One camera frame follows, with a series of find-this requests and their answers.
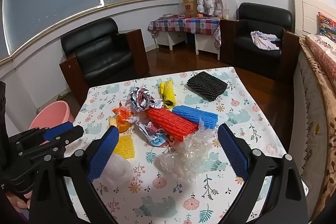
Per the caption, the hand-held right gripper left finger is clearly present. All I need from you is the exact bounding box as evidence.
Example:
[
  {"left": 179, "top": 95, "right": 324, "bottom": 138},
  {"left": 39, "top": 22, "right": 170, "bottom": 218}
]
[{"left": 30, "top": 124, "right": 121, "bottom": 224}]

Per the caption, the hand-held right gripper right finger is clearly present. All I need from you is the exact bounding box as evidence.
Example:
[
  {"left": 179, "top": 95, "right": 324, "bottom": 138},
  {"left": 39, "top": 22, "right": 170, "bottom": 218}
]
[{"left": 217, "top": 123, "right": 309, "bottom": 224}]

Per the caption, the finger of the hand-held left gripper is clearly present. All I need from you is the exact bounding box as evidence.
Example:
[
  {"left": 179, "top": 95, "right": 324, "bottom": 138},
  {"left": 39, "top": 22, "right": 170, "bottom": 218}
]
[
  {"left": 39, "top": 121, "right": 74, "bottom": 142},
  {"left": 51, "top": 125, "right": 85, "bottom": 153}
]

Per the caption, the pink plastic bucket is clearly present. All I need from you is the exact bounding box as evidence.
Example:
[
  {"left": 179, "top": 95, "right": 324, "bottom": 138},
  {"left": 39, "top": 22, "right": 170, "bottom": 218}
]
[{"left": 28, "top": 101, "right": 71, "bottom": 146}]

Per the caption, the yellow foam net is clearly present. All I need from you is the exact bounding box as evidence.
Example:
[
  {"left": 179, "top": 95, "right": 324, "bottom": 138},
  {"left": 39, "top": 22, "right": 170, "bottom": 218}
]
[{"left": 113, "top": 135, "right": 135, "bottom": 159}]

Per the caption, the white plastic bag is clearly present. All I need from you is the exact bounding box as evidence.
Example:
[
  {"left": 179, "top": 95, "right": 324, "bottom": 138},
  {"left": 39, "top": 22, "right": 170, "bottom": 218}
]
[{"left": 101, "top": 152, "right": 133, "bottom": 189}]

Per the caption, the orange plastic wrapper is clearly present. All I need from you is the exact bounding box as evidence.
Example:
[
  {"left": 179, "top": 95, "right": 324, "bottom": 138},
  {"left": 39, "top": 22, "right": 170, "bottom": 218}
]
[{"left": 113, "top": 106, "right": 137, "bottom": 122}]

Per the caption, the clear bubble wrap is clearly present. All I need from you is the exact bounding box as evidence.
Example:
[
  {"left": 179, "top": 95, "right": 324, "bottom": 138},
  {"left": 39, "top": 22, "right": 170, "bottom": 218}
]
[{"left": 155, "top": 119, "right": 214, "bottom": 180}]

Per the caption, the blue foam net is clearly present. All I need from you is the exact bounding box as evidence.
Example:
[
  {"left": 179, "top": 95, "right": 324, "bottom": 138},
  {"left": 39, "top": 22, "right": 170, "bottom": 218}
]
[{"left": 173, "top": 105, "right": 219, "bottom": 130}]

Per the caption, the colourful foil snack wrapper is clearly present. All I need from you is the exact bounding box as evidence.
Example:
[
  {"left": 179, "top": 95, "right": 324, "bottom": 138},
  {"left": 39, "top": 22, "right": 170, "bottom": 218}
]
[{"left": 134, "top": 120, "right": 174, "bottom": 148}]

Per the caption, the red knitted cloth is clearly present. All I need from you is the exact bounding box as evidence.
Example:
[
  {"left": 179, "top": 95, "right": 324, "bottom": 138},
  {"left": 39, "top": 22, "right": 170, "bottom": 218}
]
[{"left": 146, "top": 107, "right": 200, "bottom": 142}]

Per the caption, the black foam net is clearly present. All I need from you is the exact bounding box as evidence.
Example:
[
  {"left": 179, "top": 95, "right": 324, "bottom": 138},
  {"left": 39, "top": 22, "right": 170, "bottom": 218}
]
[{"left": 186, "top": 71, "right": 228, "bottom": 102}]

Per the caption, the yellow plastic bag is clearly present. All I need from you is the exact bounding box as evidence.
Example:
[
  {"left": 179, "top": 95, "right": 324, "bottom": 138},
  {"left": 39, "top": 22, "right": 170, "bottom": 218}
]
[{"left": 159, "top": 79, "right": 177, "bottom": 109}]

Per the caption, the person's left hand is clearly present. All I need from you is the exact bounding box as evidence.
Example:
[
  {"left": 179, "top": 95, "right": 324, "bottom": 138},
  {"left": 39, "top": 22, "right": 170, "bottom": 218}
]
[{"left": 4, "top": 190, "right": 33, "bottom": 211}]

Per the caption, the floral tablecloth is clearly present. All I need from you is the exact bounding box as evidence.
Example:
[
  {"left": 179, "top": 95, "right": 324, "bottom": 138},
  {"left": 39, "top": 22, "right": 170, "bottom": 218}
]
[{"left": 64, "top": 67, "right": 307, "bottom": 224}]

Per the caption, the black leather armchair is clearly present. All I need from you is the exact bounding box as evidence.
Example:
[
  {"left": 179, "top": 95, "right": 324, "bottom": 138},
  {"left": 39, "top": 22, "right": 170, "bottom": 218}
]
[
  {"left": 59, "top": 17, "right": 150, "bottom": 106},
  {"left": 220, "top": 2, "right": 300, "bottom": 83}
]

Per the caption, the bed with patterned blankets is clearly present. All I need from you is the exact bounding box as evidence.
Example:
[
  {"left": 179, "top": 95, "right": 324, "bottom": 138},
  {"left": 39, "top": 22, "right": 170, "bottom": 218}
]
[{"left": 292, "top": 34, "right": 336, "bottom": 222}]

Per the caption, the white cabinet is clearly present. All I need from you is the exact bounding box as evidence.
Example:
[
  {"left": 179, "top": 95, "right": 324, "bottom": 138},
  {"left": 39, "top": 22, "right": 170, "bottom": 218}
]
[
  {"left": 195, "top": 34, "right": 220, "bottom": 60},
  {"left": 156, "top": 31, "right": 188, "bottom": 51}
]

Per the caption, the white printed cloth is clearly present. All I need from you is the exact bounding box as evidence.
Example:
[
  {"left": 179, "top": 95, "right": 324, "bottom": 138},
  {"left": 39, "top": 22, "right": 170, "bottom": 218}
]
[{"left": 251, "top": 30, "right": 281, "bottom": 51}]

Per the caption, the checkered tablecloth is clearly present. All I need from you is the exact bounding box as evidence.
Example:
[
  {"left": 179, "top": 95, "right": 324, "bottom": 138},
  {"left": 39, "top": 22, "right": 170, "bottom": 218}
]
[{"left": 148, "top": 17, "right": 221, "bottom": 54}]

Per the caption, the brown paper bag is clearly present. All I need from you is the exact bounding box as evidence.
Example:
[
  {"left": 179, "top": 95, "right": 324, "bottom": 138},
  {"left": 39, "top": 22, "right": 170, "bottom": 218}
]
[{"left": 183, "top": 0, "right": 198, "bottom": 17}]

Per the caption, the colourful pillow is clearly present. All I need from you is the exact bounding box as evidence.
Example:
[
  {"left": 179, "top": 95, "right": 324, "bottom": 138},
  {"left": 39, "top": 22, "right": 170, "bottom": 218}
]
[{"left": 318, "top": 12, "right": 336, "bottom": 42}]

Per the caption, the cream bed headboard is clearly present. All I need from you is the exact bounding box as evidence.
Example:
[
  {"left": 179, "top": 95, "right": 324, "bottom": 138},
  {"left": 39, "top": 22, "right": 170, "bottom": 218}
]
[{"left": 293, "top": 0, "right": 336, "bottom": 36}]

